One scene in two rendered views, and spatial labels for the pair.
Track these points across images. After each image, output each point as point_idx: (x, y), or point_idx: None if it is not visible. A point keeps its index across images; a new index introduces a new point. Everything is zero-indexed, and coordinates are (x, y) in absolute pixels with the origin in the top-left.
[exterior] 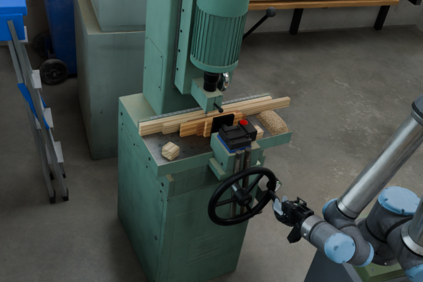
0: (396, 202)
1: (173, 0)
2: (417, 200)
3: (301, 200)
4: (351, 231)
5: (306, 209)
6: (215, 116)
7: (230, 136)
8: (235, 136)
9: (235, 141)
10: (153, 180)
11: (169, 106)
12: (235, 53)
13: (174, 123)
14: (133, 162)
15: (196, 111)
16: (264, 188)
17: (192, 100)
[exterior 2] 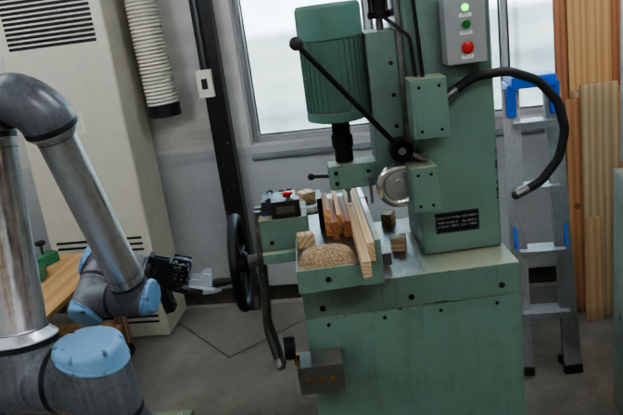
0: (89, 331)
1: None
2: (65, 354)
3: (177, 265)
4: (102, 283)
5: (161, 262)
6: (336, 204)
7: (275, 194)
8: (273, 195)
9: (265, 195)
10: None
11: (409, 210)
12: (309, 99)
13: (345, 192)
14: None
15: (357, 197)
16: (300, 356)
17: (415, 219)
